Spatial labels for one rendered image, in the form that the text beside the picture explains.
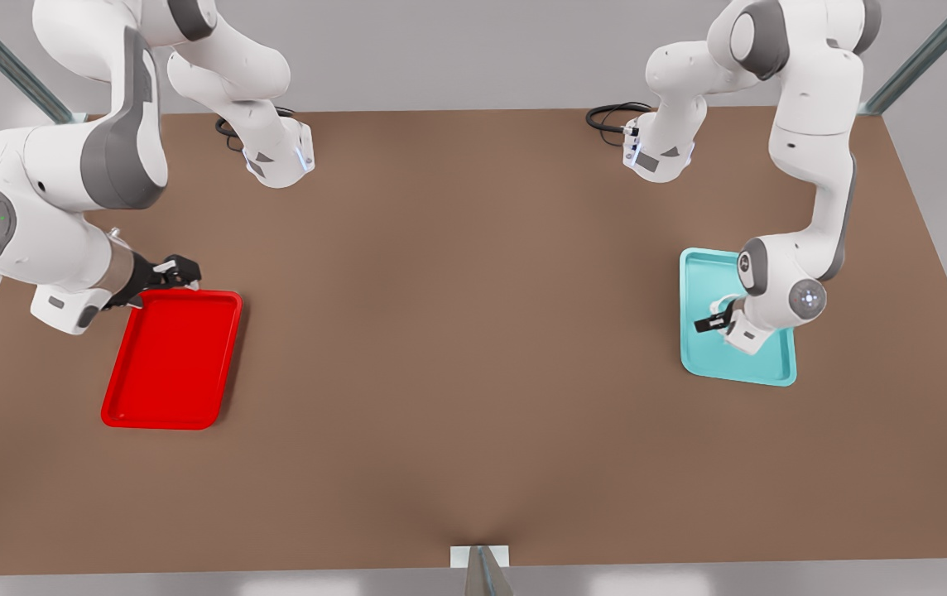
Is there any teal rectangular tray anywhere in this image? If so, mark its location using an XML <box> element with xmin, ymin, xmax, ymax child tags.
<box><xmin>678</xmin><ymin>247</ymin><xmax>799</xmax><ymax>388</ymax></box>

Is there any red rectangular tray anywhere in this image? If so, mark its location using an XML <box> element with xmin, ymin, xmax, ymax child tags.
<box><xmin>100</xmin><ymin>287</ymin><xmax>244</xmax><ymax>431</ymax></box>

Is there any black cable loop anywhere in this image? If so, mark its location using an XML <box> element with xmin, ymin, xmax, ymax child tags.
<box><xmin>585</xmin><ymin>101</ymin><xmax>655</xmax><ymax>149</ymax></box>
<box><xmin>214</xmin><ymin>107</ymin><xmax>297</xmax><ymax>155</ymax></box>

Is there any silver frame post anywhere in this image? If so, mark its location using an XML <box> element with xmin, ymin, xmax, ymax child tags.
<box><xmin>858</xmin><ymin>0</ymin><xmax>947</xmax><ymax>116</ymax></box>
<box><xmin>0</xmin><ymin>0</ymin><xmax>77</xmax><ymax>126</ymax></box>
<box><xmin>449</xmin><ymin>544</ymin><xmax>513</xmax><ymax>596</ymax></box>

